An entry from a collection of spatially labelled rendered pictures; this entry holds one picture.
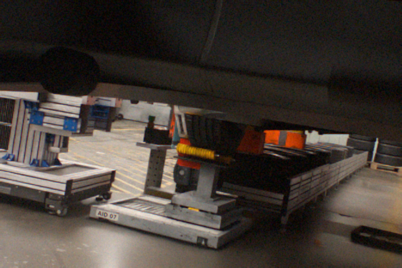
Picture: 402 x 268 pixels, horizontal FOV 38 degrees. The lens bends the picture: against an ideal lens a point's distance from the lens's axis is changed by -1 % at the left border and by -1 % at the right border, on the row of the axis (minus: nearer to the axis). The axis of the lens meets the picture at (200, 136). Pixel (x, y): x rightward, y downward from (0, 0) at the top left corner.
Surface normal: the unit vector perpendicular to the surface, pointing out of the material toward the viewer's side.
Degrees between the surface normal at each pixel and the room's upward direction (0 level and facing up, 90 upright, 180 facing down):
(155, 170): 90
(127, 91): 90
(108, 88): 90
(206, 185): 90
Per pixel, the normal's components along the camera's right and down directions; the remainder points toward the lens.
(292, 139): -0.33, 0.00
